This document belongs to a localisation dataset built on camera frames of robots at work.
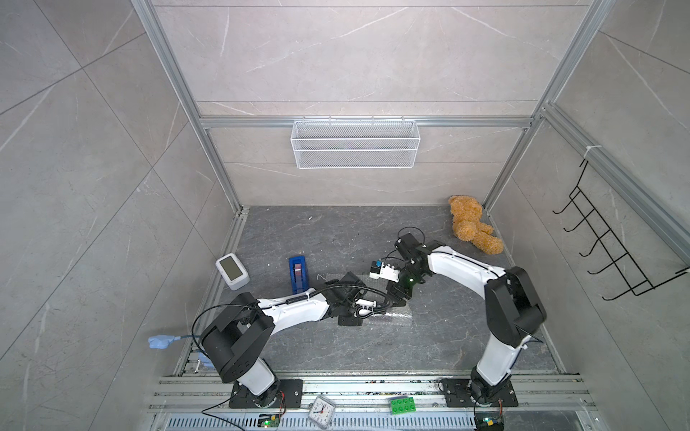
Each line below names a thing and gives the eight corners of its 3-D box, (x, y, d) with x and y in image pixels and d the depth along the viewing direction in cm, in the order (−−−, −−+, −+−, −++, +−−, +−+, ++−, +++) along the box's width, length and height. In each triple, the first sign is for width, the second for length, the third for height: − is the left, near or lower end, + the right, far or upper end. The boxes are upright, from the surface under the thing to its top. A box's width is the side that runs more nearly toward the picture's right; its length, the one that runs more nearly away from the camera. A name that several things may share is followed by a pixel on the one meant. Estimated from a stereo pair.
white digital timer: (234, 293, 95) (229, 287, 92) (217, 268, 102) (212, 262, 98) (253, 280, 99) (249, 274, 95) (236, 257, 105) (232, 251, 101)
